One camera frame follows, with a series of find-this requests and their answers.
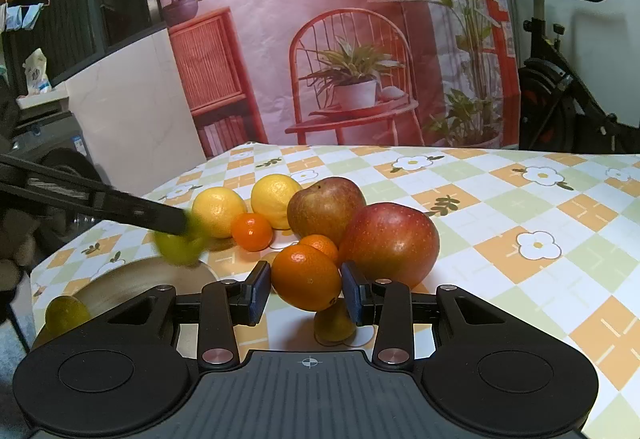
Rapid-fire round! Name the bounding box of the checkered floral tablecloth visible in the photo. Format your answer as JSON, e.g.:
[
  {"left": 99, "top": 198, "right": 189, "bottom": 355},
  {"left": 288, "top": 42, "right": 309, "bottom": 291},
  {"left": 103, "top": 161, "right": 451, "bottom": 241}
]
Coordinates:
[{"left": 31, "top": 144, "right": 640, "bottom": 439}]

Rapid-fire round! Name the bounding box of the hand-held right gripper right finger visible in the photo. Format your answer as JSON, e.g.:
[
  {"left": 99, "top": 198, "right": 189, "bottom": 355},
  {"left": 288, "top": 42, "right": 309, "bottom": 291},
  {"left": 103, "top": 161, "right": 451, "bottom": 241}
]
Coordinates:
[{"left": 340, "top": 261, "right": 522, "bottom": 371}]

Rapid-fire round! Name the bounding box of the orange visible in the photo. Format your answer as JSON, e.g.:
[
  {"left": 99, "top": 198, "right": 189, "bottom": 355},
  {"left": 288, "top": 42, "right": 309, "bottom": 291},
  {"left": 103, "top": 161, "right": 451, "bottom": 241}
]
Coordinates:
[{"left": 271, "top": 244, "right": 343, "bottom": 313}]

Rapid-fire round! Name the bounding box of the white plastic bag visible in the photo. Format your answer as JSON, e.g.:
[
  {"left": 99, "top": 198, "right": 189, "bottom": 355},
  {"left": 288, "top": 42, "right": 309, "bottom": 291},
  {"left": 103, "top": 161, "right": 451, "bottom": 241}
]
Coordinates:
[{"left": 22, "top": 48, "right": 54, "bottom": 96}]

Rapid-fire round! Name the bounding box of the large red apple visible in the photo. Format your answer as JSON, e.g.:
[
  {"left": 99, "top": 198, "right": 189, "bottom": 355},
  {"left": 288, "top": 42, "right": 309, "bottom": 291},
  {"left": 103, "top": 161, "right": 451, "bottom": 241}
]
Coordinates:
[{"left": 338, "top": 202, "right": 441, "bottom": 290}]

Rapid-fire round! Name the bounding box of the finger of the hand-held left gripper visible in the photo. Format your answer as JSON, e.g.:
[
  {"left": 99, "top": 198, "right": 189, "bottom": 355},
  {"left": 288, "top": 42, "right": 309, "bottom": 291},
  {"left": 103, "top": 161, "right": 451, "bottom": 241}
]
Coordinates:
[{"left": 0, "top": 153, "right": 187, "bottom": 236}]

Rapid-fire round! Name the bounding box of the green lime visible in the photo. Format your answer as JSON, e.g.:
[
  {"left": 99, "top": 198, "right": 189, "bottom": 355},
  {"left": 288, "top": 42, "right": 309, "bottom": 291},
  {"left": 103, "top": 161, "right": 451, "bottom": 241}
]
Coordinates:
[
  {"left": 313, "top": 299, "right": 359, "bottom": 345},
  {"left": 45, "top": 295, "right": 93, "bottom": 339},
  {"left": 152, "top": 212, "right": 209, "bottom": 266}
]

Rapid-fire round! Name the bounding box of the small brownish red apple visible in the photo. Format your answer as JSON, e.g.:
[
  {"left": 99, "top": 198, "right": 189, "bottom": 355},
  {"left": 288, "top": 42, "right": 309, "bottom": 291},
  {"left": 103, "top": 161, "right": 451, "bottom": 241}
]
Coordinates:
[{"left": 286, "top": 177, "right": 367, "bottom": 248}]

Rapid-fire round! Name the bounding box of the blue cloth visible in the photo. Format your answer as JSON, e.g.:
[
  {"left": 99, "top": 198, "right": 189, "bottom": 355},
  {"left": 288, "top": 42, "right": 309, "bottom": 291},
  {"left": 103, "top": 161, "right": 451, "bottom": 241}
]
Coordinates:
[{"left": 0, "top": 3, "right": 44, "bottom": 33}]

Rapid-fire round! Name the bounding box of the grey washing machine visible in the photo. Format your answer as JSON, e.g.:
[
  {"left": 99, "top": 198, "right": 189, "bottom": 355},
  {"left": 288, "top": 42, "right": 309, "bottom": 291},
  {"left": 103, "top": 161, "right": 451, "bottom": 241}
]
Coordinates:
[{"left": 0, "top": 112, "right": 109, "bottom": 261}]

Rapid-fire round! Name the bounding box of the person's left hand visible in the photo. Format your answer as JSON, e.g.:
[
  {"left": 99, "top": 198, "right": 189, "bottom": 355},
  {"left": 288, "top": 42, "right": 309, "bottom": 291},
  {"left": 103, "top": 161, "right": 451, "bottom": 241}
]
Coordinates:
[{"left": 0, "top": 206, "right": 38, "bottom": 293}]

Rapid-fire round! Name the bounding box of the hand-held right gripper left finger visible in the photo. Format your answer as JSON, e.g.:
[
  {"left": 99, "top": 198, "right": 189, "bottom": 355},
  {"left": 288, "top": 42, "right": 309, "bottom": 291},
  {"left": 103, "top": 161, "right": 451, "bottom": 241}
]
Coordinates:
[{"left": 99, "top": 261, "right": 273, "bottom": 373}]

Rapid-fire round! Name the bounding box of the black exercise bike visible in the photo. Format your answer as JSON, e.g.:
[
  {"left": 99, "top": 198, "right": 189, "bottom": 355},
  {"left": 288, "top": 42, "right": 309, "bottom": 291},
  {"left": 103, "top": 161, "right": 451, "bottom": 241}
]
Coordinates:
[{"left": 497, "top": 0, "right": 640, "bottom": 156}]

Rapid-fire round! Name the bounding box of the small tangerine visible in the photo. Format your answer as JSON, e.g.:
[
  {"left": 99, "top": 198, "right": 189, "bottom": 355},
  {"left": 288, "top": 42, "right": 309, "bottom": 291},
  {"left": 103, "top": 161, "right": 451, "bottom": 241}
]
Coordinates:
[
  {"left": 231, "top": 212, "right": 274, "bottom": 252},
  {"left": 299, "top": 234, "right": 340, "bottom": 265}
]

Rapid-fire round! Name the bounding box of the beige round plate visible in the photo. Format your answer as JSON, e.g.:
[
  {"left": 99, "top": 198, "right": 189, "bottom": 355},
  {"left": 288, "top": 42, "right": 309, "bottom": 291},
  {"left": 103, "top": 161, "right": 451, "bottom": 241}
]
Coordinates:
[{"left": 31, "top": 256, "right": 219, "bottom": 362}]

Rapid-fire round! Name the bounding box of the yellow lemon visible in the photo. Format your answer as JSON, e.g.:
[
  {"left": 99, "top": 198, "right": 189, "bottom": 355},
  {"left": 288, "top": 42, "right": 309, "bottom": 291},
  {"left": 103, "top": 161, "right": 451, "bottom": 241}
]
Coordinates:
[
  {"left": 191, "top": 188, "right": 248, "bottom": 239},
  {"left": 250, "top": 174, "right": 303, "bottom": 231}
]

